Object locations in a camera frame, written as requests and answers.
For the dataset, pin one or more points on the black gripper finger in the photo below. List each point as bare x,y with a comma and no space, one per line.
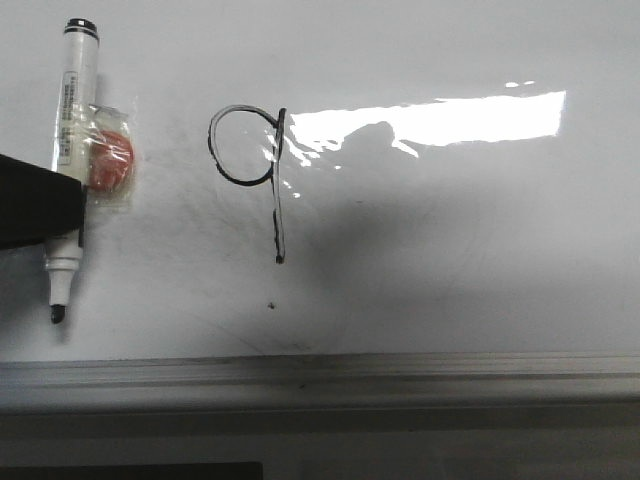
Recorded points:
37,204

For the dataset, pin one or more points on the white whiteboard marker pen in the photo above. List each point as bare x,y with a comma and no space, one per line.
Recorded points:
64,252

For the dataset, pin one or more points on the red disc taped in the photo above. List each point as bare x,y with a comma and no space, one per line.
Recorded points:
112,157

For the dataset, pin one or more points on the white whiteboard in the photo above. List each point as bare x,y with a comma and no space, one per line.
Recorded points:
324,177

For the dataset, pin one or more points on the aluminium whiteboard frame rail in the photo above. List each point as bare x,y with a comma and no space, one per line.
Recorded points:
315,382

